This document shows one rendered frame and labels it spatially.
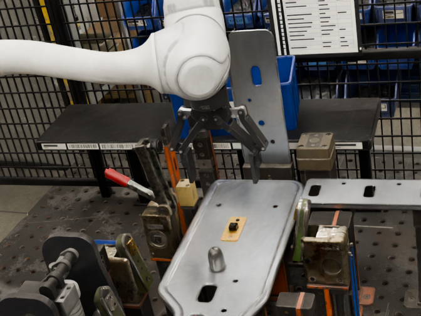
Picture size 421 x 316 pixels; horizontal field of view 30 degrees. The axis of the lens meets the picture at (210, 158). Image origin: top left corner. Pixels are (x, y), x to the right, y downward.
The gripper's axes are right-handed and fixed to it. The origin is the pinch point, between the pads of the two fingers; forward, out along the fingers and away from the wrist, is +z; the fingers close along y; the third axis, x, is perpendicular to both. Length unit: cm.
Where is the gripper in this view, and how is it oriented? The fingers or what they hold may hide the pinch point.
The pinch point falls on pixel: (223, 175)
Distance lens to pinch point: 159.7
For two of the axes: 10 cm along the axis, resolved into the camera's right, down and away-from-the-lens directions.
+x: 2.8, -5.2, 8.1
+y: 9.4, 0.0, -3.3
